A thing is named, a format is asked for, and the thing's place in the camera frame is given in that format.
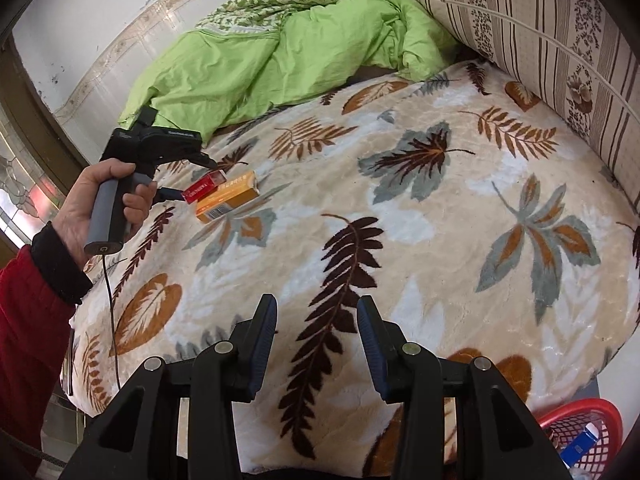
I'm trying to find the person's left hand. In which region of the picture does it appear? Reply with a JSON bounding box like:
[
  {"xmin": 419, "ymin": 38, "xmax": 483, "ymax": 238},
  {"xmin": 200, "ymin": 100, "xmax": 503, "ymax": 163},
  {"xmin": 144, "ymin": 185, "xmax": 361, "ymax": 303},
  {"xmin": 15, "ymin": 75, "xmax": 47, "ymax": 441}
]
[{"xmin": 47, "ymin": 159, "xmax": 158, "ymax": 268}]

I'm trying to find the red plastic basket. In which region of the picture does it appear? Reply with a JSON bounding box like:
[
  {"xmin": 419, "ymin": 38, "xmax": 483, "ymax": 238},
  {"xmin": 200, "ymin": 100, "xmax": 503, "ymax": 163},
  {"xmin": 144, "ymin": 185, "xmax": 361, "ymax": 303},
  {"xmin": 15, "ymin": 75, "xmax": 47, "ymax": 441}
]
[{"xmin": 537, "ymin": 399, "xmax": 626, "ymax": 480}]

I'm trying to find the wooden wardrobe with glass panel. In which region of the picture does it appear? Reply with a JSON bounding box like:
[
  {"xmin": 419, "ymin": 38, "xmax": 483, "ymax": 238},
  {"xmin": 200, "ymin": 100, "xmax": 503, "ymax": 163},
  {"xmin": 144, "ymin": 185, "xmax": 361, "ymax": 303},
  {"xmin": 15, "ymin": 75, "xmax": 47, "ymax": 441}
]
[{"xmin": 0, "ymin": 35, "xmax": 86, "ymax": 261}]

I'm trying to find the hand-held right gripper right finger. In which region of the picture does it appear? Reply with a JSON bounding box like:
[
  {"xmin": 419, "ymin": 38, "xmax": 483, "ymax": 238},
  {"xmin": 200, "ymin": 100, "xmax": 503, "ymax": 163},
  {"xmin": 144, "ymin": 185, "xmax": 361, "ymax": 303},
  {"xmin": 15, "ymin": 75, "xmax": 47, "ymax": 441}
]
[{"xmin": 356, "ymin": 295, "xmax": 573, "ymax": 480}]

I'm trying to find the white and blue medicine box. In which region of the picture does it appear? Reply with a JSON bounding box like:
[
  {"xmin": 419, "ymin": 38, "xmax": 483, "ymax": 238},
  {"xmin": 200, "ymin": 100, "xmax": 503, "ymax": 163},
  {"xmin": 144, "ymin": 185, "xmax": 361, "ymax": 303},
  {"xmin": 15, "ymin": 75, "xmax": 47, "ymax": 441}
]
[{"xmin": 560, "ymin": 432, "xmax": 598, "ymax": 466}]

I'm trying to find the green quilt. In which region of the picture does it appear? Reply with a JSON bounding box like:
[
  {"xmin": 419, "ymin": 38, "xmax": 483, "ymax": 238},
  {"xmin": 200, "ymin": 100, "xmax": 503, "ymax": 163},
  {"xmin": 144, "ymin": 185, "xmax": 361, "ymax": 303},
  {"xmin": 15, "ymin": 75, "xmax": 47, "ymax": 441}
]
[{"xmin": 117, "ymin": 0, "xmax": 461, "ymax": 141}]

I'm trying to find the black cable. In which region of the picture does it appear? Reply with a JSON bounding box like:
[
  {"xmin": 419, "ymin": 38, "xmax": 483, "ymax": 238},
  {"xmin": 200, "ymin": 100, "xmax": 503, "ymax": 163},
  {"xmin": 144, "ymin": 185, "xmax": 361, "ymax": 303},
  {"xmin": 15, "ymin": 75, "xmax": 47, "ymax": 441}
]
[{"xmin": 101, "ymin": 254, "xmax": 122, "ymax": 391}]

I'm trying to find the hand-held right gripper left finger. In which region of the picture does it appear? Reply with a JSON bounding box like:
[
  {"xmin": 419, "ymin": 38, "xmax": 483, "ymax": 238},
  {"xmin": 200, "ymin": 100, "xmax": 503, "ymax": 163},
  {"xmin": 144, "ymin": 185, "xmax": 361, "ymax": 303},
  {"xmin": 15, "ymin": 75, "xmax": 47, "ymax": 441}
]
[{"xmin": 65, "ymin": 294, "xmax": 278, "ymax": 480}]

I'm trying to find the red cigarette pack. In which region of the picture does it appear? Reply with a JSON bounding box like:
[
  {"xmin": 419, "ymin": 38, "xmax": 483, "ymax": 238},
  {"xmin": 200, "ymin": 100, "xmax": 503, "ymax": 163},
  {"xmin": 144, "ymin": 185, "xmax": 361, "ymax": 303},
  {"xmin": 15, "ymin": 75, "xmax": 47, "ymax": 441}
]
[{"xmin": 182, "ymin": 171, "xmax": 226, "ymax": 205}]

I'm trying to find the striped beige pillow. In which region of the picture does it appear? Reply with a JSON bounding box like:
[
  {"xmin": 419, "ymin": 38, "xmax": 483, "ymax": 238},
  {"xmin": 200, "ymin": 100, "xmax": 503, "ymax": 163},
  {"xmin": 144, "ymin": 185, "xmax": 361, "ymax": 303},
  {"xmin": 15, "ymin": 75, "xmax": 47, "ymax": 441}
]
[{"xmin": 410, "ymin": 0, "xmax": 640, "ymax": 196}]

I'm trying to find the orange cardboard box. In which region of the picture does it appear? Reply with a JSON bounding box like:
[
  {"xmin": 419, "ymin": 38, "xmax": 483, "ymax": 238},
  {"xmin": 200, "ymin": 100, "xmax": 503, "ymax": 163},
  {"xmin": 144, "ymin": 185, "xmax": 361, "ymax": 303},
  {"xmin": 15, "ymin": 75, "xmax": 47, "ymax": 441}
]
[{"xmin": 195, "ymin": 171, "xmax": 261, "ymax": 224}]

